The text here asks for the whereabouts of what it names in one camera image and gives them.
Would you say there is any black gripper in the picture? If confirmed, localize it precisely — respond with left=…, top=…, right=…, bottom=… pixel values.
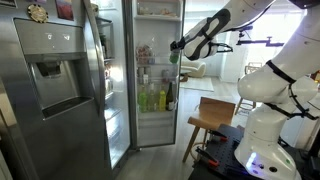
left=170, top=38, right=185, bottom=51

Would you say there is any green lime soda can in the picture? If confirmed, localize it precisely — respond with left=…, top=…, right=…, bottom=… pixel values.
left=169, top=50, right=180, bottom=64

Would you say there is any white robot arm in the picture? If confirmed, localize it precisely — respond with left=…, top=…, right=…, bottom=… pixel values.
left=170, top=0, right=320, bottom=180

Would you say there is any open refrigerator door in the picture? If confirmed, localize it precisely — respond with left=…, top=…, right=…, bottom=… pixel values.
left=124, top=0, right=185, bottom=149

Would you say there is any stainless steel refrigerator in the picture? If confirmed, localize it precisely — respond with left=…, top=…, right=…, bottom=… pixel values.
left=0, top=0, right=142, bottom=180

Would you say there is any cream armchair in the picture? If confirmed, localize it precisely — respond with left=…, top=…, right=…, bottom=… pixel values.
left=181, top=60, right=206, bottom=78

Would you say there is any yellow drink bottle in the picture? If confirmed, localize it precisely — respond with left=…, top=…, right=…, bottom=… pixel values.
left=159, top=89, right=166, bottom=111

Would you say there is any dark wine bottle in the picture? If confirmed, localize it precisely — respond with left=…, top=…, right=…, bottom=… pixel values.
left=166, top=82, right=174, bottom=111

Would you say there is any clear drink bottle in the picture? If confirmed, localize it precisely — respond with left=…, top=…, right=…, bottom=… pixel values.
left=148, top=83, right=157, bottom=112

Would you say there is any green drink bottle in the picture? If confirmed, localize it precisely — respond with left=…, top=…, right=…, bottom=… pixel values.
left=138, top=87, right=147, bottom=113

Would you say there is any wooden stool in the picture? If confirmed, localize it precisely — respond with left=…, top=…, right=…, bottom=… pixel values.
left=182, top=97, right=235, bottom=163

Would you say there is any red photo magnet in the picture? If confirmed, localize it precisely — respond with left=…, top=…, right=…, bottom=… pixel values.
left=55, top=0, right=74, bottom=21

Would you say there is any round fridge magnet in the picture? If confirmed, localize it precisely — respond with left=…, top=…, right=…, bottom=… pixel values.
left=27, top=4, right=49, bottom=23

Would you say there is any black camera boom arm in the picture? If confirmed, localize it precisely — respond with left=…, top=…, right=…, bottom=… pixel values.
left=236, top=31, right=285, bottom=47

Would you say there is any red handled clamp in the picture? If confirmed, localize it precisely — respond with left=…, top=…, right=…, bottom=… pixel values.
left=196, top=147, right=219, bottom=167

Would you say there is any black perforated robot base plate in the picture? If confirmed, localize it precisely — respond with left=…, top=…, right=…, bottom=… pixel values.
left=188, top=124, right=320, bottom=180

